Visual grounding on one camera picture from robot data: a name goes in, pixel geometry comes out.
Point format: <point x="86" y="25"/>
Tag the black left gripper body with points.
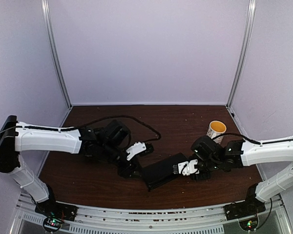
<point x="109" y="153"/>

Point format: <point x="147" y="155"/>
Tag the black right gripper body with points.
<point x="210" y="165"/>

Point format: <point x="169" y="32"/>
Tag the black zip tool case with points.
<point x="162" y="172"/>

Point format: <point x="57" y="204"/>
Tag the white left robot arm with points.
<point x="16" y="137"/>

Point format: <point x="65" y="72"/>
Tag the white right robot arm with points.
<point x="267" y="151"/>

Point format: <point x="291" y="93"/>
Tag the white patterned mug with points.
<point x="215" y="129"/>

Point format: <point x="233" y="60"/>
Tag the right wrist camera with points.
<point x="186" y="168"/>

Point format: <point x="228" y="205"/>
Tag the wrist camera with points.
<point x="186" y="168"/>
<point x="139" y="148"/>

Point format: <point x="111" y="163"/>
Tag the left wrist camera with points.
<point x="139" y="148"/>

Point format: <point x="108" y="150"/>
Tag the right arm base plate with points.
<point x="246" y="213"/>

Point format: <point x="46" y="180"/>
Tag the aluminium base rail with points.
<point x="200" y="220"/>

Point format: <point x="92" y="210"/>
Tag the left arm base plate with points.
<point x="57" y="216"/>

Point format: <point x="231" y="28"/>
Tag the left aluminium frame post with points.
<point x="54" y="52"/>

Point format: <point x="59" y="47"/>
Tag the aluminium frame post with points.
<point x="243" y="52"/>
<point x="54" y="52"/>

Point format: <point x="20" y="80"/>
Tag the right aluminium frame post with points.
<point x="243" y="52"/>

